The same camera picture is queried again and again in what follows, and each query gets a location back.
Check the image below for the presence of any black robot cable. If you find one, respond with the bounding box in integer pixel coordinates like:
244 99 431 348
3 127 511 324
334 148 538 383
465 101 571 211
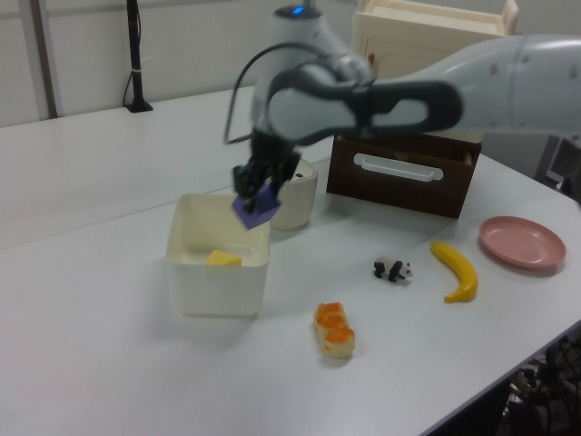
221 42 321 147

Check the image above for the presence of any white square plastic box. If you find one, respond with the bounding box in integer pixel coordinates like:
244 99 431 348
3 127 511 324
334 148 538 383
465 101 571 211
165 193 272 319

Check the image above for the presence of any black office chair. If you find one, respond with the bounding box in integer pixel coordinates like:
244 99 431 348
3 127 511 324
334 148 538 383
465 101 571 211
502 326 581 436

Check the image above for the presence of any pink plastic plate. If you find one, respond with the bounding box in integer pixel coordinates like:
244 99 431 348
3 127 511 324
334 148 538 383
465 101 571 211
479 215 567 273

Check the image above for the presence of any black pole stand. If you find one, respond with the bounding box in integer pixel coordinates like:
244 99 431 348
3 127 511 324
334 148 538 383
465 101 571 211
123 0 154 114

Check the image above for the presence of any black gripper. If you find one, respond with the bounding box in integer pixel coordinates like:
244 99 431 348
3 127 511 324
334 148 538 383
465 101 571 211
231 129 303 215

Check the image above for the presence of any orange topped sushi toy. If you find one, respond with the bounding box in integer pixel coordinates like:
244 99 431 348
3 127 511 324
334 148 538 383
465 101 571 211
312 302 357 360

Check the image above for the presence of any yellow toy banana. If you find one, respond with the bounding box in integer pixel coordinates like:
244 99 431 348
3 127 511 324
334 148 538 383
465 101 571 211
429 240 479 304

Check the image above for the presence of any small panda figurine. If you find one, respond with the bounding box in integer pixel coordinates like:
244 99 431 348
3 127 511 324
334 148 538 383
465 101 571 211
372 255 414 285

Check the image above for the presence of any cream lidded trash can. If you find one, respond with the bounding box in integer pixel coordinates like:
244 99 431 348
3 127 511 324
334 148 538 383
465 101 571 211
270 158 319 232

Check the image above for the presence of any purple foam cube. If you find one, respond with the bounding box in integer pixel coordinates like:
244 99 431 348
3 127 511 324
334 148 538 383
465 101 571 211
231 181 283 231

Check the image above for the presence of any cream wooden cabinet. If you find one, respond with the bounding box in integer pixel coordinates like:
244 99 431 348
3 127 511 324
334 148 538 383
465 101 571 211
351 0 520 147

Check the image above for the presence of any dark brown wooden drawer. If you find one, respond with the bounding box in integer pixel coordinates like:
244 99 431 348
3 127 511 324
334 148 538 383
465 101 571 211
325 134 482 220

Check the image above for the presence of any white drawer handle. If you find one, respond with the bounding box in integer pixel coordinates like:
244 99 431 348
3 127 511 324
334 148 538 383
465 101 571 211
352 153 445 183

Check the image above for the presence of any yellow cheese wedge toy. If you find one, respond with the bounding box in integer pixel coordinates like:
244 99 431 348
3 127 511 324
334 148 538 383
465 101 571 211
204 249 243 268

